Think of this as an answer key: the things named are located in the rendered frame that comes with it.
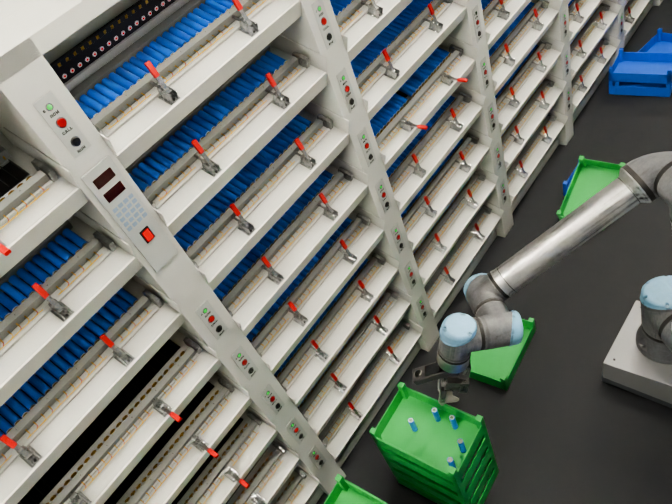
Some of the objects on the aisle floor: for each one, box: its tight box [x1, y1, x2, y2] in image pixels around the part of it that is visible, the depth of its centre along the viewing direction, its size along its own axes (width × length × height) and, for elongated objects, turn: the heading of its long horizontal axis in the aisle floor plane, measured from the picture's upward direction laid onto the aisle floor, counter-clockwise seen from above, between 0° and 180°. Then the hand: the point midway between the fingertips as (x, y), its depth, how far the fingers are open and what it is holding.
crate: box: [556, 156, 626, 231], centre depth 267 cm, size 30×20×8 cm
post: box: [449, 0, 514, 238], centre depth 224 cm, size 20×9×181 cm, turn 69°
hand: (439, 396), depth 180 cm, fingers open, 3 cm apart
